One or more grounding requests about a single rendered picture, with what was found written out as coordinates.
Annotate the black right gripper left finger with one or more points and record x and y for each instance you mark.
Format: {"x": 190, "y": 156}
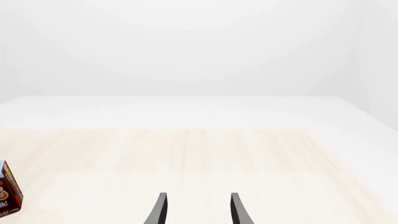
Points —
{"x": 158, "y": 211}

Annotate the brown printed food box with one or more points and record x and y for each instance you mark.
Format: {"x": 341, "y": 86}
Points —
{"x": 8, "y": 193}

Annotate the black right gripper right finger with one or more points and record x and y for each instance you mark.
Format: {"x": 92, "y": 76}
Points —
{"x": 238, "y": 211}

